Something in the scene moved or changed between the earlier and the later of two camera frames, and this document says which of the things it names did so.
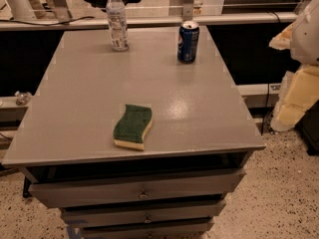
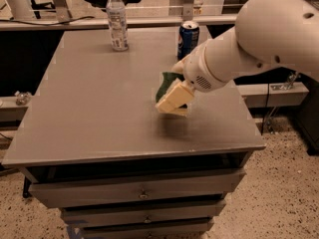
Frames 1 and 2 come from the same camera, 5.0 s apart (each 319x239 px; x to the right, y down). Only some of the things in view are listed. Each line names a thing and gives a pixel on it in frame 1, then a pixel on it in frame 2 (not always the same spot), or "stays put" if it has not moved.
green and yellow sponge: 131,131 → 164,82
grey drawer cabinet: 196,154 stays put
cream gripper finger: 283,40 → 180,66
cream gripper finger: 298,93 → 178,95
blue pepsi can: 187,43 stays put
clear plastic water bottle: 117,16 stays put
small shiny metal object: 22,98 stays put
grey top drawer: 118,190 stays put
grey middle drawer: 95,216 stays put
